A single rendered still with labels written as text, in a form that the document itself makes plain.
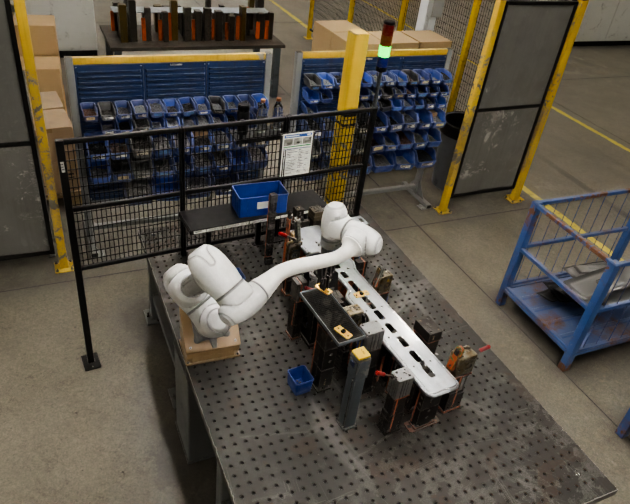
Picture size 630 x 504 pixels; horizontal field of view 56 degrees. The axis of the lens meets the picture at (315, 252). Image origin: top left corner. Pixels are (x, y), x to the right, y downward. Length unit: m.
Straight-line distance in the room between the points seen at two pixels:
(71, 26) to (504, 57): 5.83
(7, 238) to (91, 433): 1.69
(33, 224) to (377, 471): 3.07
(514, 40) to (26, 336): 4.44
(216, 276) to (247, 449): 0.89
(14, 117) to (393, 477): 3.14
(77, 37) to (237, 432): 7.20
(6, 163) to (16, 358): 1.28
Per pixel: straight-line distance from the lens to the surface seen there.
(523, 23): 5.64
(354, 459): 2.79
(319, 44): 6.44
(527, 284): 5.08
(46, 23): 6.98
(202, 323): 2.79
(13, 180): 4.54
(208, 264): 2.20
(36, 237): 4.80
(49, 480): 3.64
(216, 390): 2.97
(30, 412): 3.96
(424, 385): 2.74
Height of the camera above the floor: 2.93
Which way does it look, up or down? 35 degrees down
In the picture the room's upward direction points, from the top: 8 degrees clockwise
